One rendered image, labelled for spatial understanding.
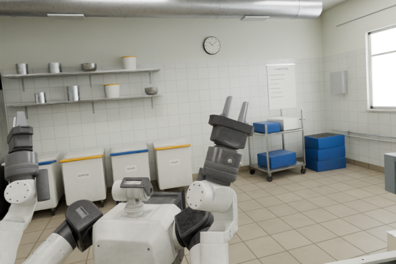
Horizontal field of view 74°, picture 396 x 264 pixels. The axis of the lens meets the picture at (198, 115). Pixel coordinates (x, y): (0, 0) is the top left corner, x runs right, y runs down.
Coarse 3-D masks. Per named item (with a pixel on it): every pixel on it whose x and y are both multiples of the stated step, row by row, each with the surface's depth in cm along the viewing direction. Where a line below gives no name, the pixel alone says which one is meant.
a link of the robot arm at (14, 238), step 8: (0, 232) 72; (8, 232) 72; (16, 232) 74; (0, 240) 71; (8, 240) 72; (16, 240) 73; (0, 248) 70; (8, 248) 71; (16, 248) 74; (0, 256) 70; (8, 256) 71
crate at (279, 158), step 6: (276, 150) 485; (282, 150) 482; (258, 156) 469; (264, 156) 454; (270, 156) 444; (276, 156) 443; (282, 156) 448; (288, 156) 454; (294, 156) 459; (258, 162) 471; (264, 162) 455; (270, 162) 439; (276, 162) 443; (282, 162) 449; (288, 162) 454; (294, 162) 459; (270, 168) 441
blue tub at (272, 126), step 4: (256, 124) 454; (260, 124) 442; (264, 124) 432; (268, 124) 432; (272, 124) 434; (276, 124) 437; (256, 128) 455; (260, 128) 443; (264, 128) 433; (268, 128) 432; (272, 128) 435; (276, 128) 437; (260, 132) 445; (264, 132) 434; (268, 132) 432; (272, 132) 435
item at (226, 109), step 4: (228, 96) 69; (232, 96) 68; (228, 100) 68; (228, 104) 67; (224, 108) 69; (228, 108) 67; (224, 112) 68; (228, 112) 67; (224, 116) 67; (228, 116) 67
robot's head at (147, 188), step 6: (126, 180) 84; (132, 180) 83; (138, 180) 83; (144, 180) 82; (120, 186) 82; (126, 186) 81; (132, 186) 81; (138, 186) 80; (144, 186) 80; (150, 186) 84; (144, 192) 81; (150, 192) 84; (144, 198) 82
